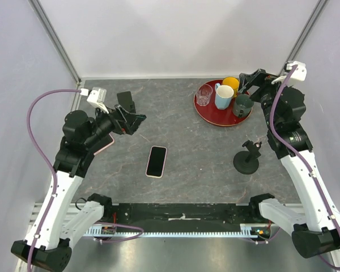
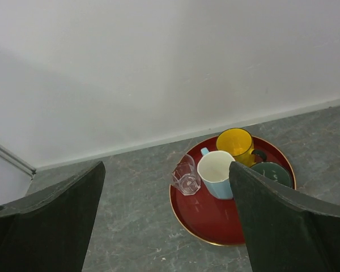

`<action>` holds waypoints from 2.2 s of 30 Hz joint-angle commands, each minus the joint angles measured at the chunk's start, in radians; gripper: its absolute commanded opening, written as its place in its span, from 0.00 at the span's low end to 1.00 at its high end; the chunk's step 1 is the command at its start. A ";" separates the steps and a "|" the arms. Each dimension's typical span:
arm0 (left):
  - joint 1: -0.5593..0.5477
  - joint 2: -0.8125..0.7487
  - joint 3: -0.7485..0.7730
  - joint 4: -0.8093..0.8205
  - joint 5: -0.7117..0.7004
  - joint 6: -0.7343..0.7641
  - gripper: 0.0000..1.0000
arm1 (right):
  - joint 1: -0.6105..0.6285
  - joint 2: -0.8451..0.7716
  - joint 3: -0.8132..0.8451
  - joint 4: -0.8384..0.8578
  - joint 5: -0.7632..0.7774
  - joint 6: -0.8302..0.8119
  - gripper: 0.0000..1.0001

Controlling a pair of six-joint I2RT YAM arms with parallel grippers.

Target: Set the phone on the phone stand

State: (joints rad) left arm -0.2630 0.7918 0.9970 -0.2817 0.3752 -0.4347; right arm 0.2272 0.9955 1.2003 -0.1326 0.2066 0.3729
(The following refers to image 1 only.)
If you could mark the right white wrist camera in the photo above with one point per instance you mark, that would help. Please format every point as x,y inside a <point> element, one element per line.
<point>299,75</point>

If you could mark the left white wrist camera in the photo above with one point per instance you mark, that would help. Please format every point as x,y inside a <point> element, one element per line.
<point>95,97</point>

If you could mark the right aluminium frame post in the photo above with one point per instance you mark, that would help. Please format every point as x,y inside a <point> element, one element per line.
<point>303,37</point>

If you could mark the black round-base phone stand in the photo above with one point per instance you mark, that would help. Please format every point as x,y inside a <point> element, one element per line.
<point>246,162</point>

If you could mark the red round tray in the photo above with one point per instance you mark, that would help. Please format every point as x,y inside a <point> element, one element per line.
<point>219,117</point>

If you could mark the dark green mug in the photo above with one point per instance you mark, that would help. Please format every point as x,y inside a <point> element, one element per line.
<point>242,106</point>

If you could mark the pink-cased smartphone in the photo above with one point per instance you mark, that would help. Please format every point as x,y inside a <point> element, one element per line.
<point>156,161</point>

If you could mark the aluminium frame post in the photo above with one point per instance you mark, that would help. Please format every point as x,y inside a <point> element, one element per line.
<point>50,31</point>
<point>303,37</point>

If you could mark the slotted cable duct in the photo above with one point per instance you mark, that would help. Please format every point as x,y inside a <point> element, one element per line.
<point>242,231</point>

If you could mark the yellow mug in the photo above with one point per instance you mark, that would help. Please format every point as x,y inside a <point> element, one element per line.
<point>233,83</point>

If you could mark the pink phone near left edge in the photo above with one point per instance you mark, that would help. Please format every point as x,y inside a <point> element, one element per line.
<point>103,144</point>

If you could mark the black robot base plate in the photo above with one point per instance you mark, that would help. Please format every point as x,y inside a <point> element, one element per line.
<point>183,217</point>

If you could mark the light blue mug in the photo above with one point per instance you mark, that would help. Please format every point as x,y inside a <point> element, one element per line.
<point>223,96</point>

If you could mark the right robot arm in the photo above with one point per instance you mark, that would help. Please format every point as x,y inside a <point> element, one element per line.
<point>318,231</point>

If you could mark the black folding phone stand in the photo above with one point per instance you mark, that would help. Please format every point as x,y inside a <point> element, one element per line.
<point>124,97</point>

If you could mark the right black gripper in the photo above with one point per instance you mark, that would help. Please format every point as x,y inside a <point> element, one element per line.
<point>259,78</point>

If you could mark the left aluminium frame post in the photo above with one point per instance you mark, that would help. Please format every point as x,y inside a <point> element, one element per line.
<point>50,31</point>

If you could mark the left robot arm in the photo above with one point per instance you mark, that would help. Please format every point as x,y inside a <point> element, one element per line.
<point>50,242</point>

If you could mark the clear drinking glass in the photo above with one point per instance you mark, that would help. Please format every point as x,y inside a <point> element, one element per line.
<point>203,95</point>

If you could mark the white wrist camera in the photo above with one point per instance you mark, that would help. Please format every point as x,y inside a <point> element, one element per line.
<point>95,97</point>
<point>299,75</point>

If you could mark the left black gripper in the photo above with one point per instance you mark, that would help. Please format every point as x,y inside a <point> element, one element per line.
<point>124,122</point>

